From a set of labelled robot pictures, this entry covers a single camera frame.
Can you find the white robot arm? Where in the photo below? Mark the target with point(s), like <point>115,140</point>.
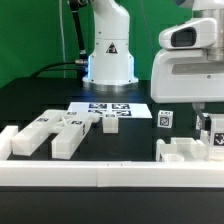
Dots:
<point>110,65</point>

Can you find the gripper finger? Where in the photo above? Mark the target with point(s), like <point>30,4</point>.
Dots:
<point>203,122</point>

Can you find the white U-shaped fence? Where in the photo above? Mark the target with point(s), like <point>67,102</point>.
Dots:
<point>104,174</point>

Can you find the white chair back piece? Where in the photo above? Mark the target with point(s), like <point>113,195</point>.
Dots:
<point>70,128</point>

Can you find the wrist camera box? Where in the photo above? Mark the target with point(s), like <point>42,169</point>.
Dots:
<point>193,34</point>

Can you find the white chair seat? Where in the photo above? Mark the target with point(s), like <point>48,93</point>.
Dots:
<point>181,150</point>

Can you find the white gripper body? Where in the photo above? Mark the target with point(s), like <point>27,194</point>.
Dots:
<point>182,76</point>

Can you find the white sheet with tags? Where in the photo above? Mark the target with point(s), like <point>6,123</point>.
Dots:
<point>123,110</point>

